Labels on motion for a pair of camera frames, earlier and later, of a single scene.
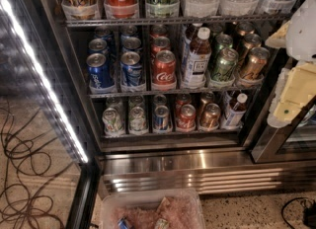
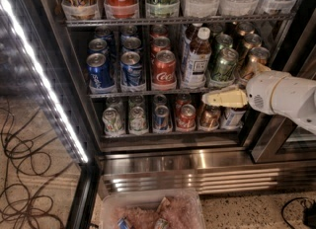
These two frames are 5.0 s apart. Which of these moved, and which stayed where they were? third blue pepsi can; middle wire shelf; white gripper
Moved: white gripper
Stayed: middle wire shelf; third blue pepsi can
